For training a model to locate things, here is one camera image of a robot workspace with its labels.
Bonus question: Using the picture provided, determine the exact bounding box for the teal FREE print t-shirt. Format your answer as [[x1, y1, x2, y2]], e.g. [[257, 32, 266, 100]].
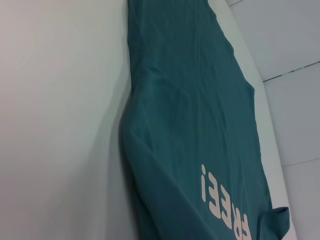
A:
[[119, 0, 291, 240]]

